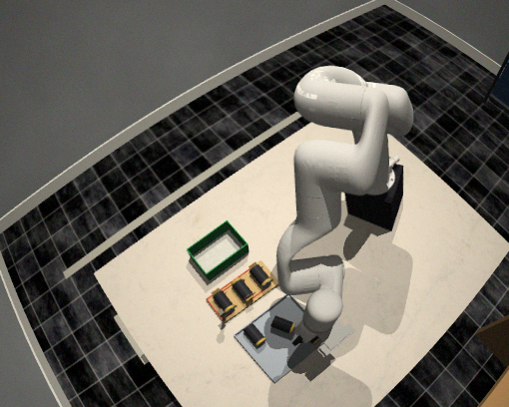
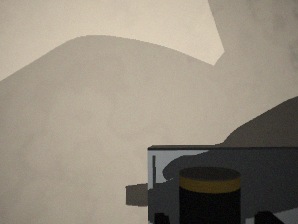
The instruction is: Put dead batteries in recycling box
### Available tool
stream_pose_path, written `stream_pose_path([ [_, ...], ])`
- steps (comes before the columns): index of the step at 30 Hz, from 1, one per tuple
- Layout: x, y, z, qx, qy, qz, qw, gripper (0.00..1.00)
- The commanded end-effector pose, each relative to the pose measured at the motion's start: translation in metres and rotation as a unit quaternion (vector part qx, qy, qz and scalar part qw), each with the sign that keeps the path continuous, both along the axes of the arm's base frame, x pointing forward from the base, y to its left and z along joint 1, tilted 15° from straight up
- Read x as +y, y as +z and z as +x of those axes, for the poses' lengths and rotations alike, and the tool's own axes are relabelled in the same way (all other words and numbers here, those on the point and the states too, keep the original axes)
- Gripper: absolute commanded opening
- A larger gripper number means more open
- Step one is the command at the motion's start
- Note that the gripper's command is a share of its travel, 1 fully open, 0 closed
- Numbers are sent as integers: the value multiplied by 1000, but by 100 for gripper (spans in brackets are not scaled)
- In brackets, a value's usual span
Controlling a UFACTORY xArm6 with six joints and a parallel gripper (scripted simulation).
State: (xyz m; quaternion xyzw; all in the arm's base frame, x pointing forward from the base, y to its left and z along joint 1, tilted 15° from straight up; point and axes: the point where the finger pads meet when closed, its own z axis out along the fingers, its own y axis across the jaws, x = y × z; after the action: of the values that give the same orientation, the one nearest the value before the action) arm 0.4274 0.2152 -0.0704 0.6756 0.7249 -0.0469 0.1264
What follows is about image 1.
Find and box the green open-top box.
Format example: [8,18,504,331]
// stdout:
[187,220,250,281]

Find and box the black battery with gold end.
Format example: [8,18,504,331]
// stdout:
[250,264,272,288]
[244,323,266,347]
[232,277,253,301]
[213,290,236,314]
[310,336,321,346]
[271,316,296,334]

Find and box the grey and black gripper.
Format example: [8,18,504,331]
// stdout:
[292,320,317,346]

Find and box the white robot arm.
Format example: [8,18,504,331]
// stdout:
[276,66,414,356]

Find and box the tan battery board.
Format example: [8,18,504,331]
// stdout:
[206,260,278,323]

